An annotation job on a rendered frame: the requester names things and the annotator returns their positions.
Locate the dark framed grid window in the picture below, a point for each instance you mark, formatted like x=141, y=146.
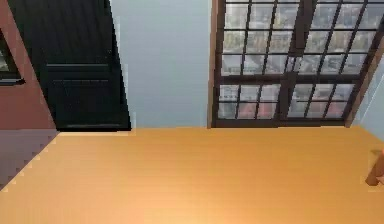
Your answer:
x=283, y=80

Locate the black room door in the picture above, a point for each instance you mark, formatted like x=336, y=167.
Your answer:
x=80, y=66

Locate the brown wooden furniture leg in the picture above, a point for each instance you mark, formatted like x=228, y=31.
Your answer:
x=376, y=173

